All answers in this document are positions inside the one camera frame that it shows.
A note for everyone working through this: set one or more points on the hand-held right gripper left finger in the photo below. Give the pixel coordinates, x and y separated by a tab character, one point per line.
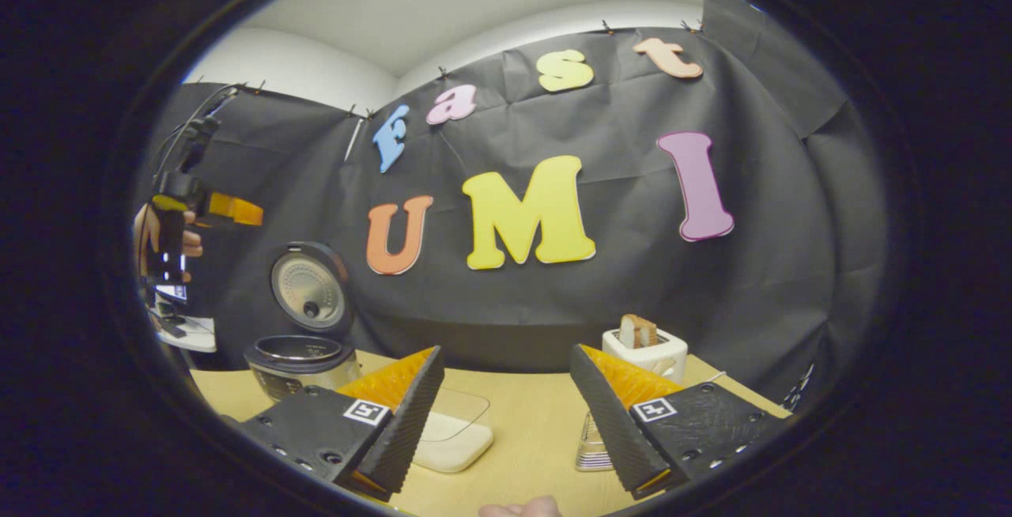
403	430

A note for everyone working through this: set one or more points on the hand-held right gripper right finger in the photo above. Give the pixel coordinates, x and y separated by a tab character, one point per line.
613	422

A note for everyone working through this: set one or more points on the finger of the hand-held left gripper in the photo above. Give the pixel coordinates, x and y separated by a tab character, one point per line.
237	209

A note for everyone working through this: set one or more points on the clear plastic rice container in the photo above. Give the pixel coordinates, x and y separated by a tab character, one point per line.
455	442

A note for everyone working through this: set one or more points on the black silver rice cooker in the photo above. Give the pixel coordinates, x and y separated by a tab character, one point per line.
300	363

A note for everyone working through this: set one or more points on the computer monitor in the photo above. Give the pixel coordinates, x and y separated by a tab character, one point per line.
170	292

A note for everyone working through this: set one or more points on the white toaster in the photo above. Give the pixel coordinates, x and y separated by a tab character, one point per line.
660	352

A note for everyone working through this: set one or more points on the toasted bread slice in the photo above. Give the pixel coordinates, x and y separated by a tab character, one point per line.
636	331

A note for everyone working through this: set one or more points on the black keyboard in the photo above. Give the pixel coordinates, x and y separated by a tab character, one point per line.
171	328

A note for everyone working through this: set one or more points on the white side table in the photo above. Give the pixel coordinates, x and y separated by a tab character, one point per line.
199	337

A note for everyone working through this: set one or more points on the black backdrop cloth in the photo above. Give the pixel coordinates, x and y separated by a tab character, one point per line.
632	280

